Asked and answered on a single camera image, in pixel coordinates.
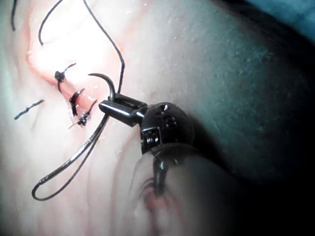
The left arm needle driver jaw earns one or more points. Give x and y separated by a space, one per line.
118 111
130 100

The left arm needle driver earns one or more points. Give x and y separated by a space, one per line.
169 123

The curved steel needle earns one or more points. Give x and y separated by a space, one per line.
110 84

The dark left arm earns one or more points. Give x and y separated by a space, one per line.
197 196

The black thread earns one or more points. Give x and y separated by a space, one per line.
113 45

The tissue pad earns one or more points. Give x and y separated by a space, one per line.
61 147

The blue-green cloth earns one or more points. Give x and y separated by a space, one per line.
292 14

